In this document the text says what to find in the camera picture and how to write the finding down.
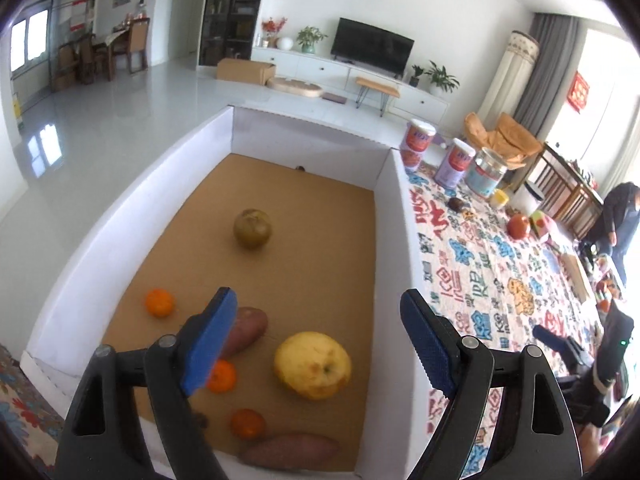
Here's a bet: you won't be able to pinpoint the black flat television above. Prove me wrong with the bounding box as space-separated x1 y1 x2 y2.
331 17 415 78

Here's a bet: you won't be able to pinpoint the dining table with chairs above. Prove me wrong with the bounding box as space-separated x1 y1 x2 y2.
55 17 151 86

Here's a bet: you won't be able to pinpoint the brown sweet potato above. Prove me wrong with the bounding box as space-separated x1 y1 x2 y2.
217 306 268 360
237 432 341 470

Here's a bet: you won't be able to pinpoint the white television cabinet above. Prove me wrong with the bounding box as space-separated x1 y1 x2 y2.
250 46 448 123

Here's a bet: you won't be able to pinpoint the wooden bench stool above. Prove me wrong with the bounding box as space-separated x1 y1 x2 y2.
356 76 401 117

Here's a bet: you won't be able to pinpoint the printed woven tablecloth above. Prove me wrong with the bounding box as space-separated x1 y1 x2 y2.
400 160 616 480

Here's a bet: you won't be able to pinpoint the red label tin can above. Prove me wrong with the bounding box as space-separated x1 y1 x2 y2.
434 138 476 190
400 118 437 172

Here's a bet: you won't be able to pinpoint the dark glass cabinet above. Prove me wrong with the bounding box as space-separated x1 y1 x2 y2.
199 0 271 66

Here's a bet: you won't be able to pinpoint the red flower bouquet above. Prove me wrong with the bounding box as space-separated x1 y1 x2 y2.
261 16 288 48

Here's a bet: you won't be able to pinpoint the yellow apple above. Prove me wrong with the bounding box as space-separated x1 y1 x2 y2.
273 331 352 401

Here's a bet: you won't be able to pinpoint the white cardboard box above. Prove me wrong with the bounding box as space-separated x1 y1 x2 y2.
20 105 436 480

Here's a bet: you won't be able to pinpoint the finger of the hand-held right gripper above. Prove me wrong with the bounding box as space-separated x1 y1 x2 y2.
532 324 583 363

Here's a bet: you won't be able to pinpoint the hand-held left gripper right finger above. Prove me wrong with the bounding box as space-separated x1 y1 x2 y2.
400 288 583 480

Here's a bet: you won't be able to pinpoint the grey curtain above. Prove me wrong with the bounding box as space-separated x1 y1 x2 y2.
515 12 583 136

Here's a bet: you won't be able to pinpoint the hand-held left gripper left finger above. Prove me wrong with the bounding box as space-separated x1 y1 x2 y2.
54 287 238 480

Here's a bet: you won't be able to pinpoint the brown cardboard carton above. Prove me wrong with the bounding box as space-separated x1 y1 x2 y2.
216 57 277 86

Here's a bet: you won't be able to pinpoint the red wall decoration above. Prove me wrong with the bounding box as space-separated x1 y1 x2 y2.
567 71 591 113

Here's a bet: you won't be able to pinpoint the brown paper bags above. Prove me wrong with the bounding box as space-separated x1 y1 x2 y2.
464 112 543 168

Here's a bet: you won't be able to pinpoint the wooden chair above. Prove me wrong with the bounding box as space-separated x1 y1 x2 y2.
525 142 603 238

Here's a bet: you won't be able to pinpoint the brown round pear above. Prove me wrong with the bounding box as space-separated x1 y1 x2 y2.
233 208 273 251

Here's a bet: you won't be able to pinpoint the small dark orange mandarin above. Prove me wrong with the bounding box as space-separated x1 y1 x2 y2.
230 408 266 441

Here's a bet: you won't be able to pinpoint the floral carpet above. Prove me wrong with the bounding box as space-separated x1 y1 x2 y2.
0 342 66 471

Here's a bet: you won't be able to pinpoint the white standing air conditioner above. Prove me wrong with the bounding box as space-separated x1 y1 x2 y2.
477 30 541 131

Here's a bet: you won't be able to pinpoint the pink and green toy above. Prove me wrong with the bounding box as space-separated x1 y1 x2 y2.
530 210 555 241

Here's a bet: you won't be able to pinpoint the red apple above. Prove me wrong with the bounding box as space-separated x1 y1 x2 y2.
506 214 532 239

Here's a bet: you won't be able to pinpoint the clear glass jar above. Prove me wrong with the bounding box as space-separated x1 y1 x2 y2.
466 147 508 198

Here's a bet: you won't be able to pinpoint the wooden board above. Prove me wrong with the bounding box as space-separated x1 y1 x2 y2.
562 252 591 303

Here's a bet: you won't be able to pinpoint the green potted plant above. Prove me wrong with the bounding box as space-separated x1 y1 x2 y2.
296 26 328 55
425 61 460 97

